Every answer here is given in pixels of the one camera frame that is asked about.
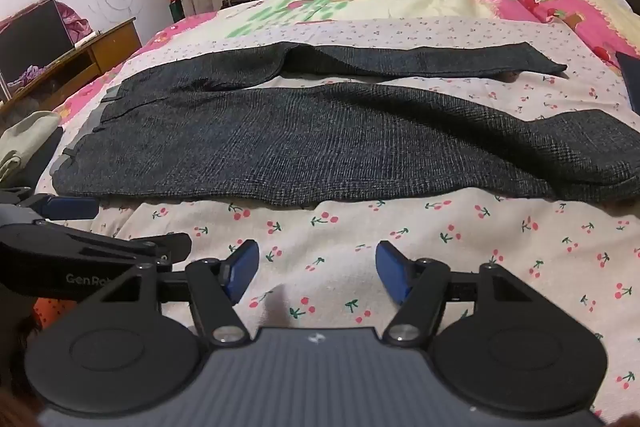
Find purple cloth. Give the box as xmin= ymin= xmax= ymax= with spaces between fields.
xmin=12 ymin=64 xmax=51 ymax=88

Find dark grey tweed pants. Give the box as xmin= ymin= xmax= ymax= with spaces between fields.
xmin=50 ymin=41 xmax=640 ymax=208

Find pink cloth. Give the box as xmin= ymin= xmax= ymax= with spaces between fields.
xmin=54 ymin=2 xmax=93 ymax=45

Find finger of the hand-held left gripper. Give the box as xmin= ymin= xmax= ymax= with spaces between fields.
xmin=0 ymin=189 xmax=101 ymax=222
xmin=0 ymin=220 xmax=194 ymax=265

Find dark cloth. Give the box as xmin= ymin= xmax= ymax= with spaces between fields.
xmin=615 ymin=52 xmax=640 ymax=114

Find folded black cloth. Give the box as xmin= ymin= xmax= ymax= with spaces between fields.
xmin=20 ymin=127 xmax=67 ymax=196

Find cherry print bed sheet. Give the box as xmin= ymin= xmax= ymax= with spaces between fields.
xmin=50 ymin=0 xmax=640 ymax=423

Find orange cloth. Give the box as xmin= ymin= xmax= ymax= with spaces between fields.
xmin=30 ymin=297 xmax=83 ymax=333

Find pink floral quilt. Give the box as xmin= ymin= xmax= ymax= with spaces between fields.
xmin=470 ymin=0 xmax=640 ymax=62

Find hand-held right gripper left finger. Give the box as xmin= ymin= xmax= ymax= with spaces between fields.
xmin=102 ymin=239 xmax=261 ymax=348

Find folded pale green cloth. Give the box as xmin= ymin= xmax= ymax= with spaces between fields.
xmin=0 ymin=111 xmax=63 ymax=184

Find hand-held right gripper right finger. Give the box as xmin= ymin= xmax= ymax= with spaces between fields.
xmin=375 ymin=239 xmax=533 ymax=348

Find wooden desk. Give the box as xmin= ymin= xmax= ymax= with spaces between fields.
xmin=0 ymin=17 xmax=143 ymax=110

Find black monitor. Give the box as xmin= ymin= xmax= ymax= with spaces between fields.
xmin=0 ymin=0 xmax=76 ymax=80

